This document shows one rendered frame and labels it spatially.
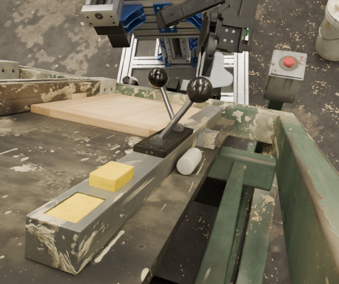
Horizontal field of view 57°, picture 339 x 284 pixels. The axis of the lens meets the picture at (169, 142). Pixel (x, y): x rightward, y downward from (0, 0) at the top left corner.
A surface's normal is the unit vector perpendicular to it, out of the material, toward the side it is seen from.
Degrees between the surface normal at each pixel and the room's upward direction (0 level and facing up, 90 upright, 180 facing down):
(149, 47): 0
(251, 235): 0
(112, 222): 90
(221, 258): 54
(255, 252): 0
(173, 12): 41
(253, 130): 36
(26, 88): 90
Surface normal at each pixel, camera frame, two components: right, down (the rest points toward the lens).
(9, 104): 0.95, 0.21
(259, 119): -0.28, 0.21
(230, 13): 0.07, 0.26
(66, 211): 0.14, -0.96
